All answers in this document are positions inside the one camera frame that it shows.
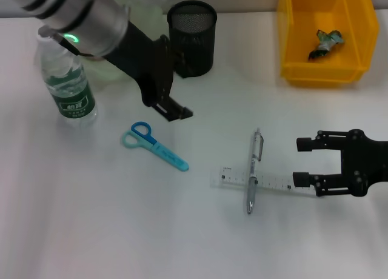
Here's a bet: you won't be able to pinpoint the transparent plastic ruler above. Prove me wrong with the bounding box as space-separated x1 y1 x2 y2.
210 166 318 197

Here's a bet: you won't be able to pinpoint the blue capped scissors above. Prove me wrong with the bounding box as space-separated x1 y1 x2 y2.
121 121 190 173

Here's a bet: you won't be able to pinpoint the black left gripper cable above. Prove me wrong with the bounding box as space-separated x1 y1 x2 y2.
45 27 95 60

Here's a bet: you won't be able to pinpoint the yellow plastic bin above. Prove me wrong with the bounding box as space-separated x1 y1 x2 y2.
276 0 380 87

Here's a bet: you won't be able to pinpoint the black mesh pen holder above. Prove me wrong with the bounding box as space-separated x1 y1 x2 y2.
166 0 218 78

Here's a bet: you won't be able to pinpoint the green plastic wrapper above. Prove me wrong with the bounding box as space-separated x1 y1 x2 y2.
308 29 346 62

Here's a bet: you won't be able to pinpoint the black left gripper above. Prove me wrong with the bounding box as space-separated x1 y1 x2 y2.
104 19 194 123

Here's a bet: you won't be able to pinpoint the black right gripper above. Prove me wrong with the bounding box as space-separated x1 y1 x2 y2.
292 128 388 198

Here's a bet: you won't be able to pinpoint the green translucent fruit bowl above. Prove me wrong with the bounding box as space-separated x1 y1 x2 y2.
78 0 170 83

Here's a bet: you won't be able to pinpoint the silver ballpoint pen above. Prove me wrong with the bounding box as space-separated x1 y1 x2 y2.
245 127 264 215

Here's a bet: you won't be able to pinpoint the clear water bottle green label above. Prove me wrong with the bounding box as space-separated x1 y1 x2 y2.
35 29 99 129

